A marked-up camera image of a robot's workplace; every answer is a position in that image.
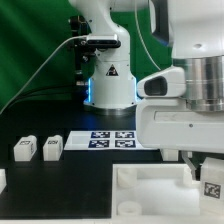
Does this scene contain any white square tabletop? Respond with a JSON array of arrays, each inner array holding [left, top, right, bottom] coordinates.
[[110, 163, 224, 221]]

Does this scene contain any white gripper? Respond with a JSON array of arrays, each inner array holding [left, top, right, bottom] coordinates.
[[136, 99, 224, 181]]

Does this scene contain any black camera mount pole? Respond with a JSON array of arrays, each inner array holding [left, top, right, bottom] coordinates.
[[68, 15, 88, 102]]

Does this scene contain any white left obstacle piece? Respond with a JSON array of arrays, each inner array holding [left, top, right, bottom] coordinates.
[[0, 169, 7, 194]]

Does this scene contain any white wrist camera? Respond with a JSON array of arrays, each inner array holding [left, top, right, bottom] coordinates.
[[137, 66, 186, 98]]

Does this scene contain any white marker base sheet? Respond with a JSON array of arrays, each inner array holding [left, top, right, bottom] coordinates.
[[64, 130, 143, 151]]

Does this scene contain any black cable bundle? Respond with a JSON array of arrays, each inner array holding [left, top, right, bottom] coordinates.
[[0, 84, 84, 116]]

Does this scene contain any grey camera on base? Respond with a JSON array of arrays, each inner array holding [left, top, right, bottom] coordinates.
[[86, 34, 121, 49]]

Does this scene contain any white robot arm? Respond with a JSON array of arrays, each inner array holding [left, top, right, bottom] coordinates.
[[68, 0, 224, 154]]

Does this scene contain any white camera cable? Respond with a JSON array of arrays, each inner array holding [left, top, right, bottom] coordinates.
[[0, 34, 88, 115]]

